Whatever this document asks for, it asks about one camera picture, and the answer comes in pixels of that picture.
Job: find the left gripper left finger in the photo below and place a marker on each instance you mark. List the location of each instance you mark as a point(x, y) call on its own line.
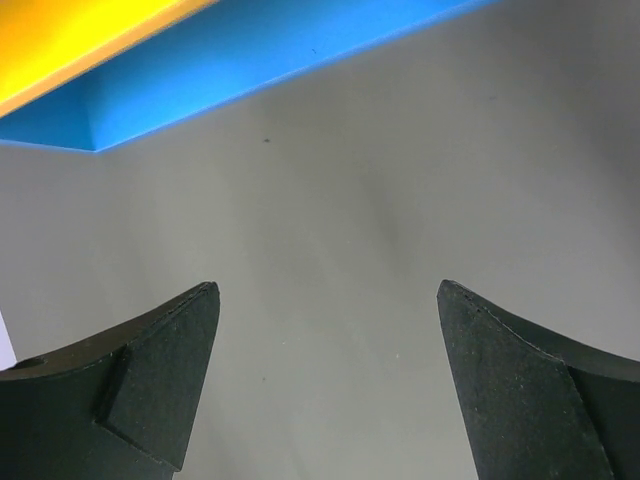
point(120, 404)

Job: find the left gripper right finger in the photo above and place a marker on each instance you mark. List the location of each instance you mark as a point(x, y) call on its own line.
point(537, 404)

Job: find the blue pink yellow bookshelf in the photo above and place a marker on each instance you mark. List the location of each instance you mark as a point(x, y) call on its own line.
point(227, 51)

